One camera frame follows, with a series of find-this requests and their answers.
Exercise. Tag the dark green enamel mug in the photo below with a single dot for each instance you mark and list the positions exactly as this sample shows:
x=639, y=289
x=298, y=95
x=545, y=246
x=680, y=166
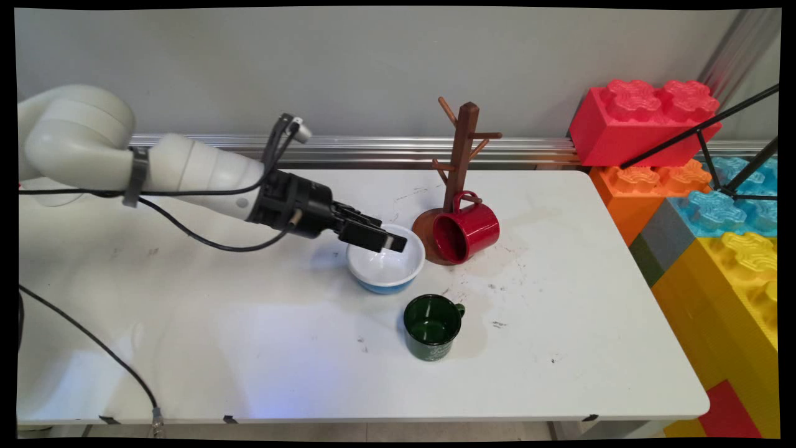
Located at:
x=429, y=345

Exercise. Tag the giant yellow toy brick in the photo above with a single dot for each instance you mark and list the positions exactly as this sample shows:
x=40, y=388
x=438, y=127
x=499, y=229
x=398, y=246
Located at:
x=715, y=311

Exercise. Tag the brown wooden mug tree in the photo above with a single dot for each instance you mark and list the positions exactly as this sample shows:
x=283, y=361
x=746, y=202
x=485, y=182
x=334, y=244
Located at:
x=463, y=149

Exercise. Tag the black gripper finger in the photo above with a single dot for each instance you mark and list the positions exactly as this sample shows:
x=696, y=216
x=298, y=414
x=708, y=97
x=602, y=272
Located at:
x=367, y=238
x=357, y=214

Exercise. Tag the red speckled enamel mug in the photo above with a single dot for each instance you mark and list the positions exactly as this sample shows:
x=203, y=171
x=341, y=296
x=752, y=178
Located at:
x=479, y=227

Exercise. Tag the slanted aluminium post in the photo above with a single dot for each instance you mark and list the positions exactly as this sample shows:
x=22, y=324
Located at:
x=740, y=50

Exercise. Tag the giant red toy brick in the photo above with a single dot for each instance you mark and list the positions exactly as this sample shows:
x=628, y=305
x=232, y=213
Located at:
x=603, y=137

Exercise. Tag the aluminium rail along wall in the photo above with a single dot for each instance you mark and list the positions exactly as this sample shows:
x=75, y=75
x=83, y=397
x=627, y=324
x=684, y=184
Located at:
x=385, y=149

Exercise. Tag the white bowl with blue outside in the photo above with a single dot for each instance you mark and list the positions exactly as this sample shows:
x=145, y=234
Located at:
x=385, y=270

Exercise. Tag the black tripod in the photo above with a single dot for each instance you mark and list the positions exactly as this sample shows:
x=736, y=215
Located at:
x=699, y=132

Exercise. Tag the giant blue toy brick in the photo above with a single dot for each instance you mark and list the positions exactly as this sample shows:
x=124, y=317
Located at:
x=715, y=214

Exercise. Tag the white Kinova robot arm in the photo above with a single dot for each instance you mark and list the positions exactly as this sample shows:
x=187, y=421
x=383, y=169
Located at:
x=193, y=168

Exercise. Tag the giant orange toy brick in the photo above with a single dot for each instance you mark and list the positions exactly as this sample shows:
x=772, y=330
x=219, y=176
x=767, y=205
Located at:
x=622, y=205

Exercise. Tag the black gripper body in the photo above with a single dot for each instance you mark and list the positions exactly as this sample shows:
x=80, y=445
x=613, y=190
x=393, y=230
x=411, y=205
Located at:
x=298, y=205

